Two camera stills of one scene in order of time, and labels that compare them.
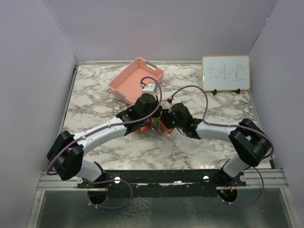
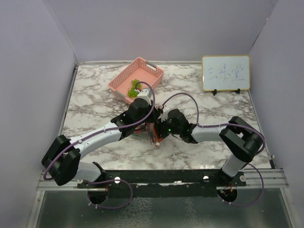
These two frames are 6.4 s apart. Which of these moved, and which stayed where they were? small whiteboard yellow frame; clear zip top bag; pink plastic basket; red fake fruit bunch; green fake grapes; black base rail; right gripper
Moved: clear zip top bag; right gripper; green fake grapes
Stayed: small whiteboard yellow frame; black base rail; pink plastic basket; red fake fruit bunch
